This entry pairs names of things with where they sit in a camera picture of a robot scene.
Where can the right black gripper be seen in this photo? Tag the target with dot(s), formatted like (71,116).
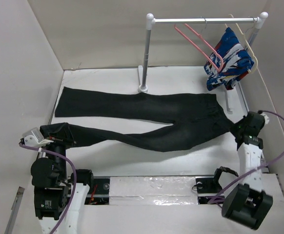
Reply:
(233,130)

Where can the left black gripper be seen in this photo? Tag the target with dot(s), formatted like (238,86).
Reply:
(57,141)

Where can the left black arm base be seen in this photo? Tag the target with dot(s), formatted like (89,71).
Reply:
(99,187)

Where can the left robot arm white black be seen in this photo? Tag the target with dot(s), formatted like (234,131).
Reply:
(58,199)

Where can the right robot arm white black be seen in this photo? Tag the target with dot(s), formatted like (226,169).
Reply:
(248,204)

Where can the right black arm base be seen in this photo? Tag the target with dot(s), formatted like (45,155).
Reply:
(208,186)

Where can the cream plastic hanger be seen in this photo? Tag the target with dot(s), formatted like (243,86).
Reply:
(248,46)

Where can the blue white red patterned garment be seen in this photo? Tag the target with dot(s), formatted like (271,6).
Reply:
(215,78)

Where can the silver foil tape strip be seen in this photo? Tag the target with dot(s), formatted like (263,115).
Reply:
(152,190)

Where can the white metal clothes rack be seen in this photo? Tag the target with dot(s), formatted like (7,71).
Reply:
(151,21)

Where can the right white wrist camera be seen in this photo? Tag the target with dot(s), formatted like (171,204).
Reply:
(266,117)

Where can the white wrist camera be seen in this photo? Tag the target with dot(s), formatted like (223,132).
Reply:
(266,117)
(34,138)

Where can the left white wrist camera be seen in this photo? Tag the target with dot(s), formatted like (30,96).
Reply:
(34,138)

